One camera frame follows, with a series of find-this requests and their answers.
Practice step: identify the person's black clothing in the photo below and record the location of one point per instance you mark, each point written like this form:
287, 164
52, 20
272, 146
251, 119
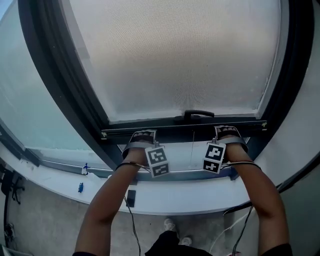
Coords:
170, 245

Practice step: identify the person's right hand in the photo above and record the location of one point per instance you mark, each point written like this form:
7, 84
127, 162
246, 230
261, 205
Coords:
226, 129

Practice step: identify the black office chair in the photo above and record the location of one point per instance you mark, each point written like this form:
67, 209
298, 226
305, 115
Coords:
13, 185

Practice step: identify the person's right forearm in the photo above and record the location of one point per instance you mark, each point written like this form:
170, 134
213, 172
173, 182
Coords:
265, 205

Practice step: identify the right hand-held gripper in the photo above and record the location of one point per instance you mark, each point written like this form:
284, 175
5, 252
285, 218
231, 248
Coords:
213, 157

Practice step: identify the person's left hand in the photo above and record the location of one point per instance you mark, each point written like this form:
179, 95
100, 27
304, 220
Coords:
143, 134

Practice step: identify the white spray bottle blue nozzle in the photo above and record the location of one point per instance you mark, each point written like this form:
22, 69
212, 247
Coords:
86, 166

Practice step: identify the black window frame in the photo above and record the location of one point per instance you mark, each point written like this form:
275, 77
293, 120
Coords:
55, 62

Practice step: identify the person's left forearm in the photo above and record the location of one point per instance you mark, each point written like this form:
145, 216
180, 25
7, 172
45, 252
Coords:
105, 205

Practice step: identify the black phone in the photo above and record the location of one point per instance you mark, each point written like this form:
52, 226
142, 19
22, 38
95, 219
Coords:
131, 198

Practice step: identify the person's right white shoe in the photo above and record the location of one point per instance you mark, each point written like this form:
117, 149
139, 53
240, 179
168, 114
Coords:
185, 241

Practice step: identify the small blue object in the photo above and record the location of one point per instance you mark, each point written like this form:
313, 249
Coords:
80, 187

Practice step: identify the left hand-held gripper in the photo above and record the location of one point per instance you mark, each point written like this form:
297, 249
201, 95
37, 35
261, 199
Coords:
157, 162

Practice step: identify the grey metal column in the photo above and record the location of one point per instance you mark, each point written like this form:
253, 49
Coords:
305, 212

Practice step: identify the grey floor box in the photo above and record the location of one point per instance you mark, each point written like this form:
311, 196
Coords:
10, 251

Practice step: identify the person's white shoe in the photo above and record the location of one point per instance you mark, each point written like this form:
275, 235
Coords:
185, 241
170, 226

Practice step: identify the person's left white shoe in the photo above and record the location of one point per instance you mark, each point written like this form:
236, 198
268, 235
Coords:
170, 226

